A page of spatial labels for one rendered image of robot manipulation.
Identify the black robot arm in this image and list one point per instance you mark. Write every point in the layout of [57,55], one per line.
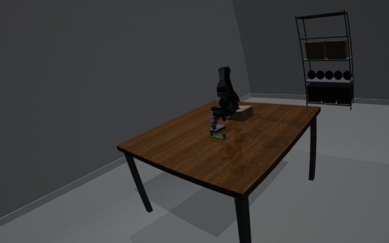
[228,95]

